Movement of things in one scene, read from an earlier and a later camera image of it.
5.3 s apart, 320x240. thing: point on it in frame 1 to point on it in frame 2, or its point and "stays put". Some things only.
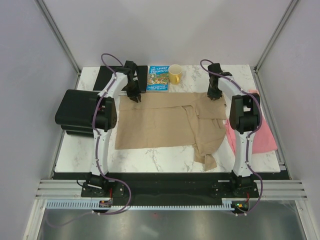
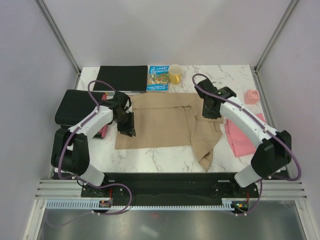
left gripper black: x=133 y=96 to x=129 y=129
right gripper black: x=211 y=94 to x=209 y=115
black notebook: x=105 y=75 stays put
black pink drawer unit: x=75 y=114 stays put
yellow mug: x=175 y=71 stays put
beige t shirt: x=171 y=120 stays put
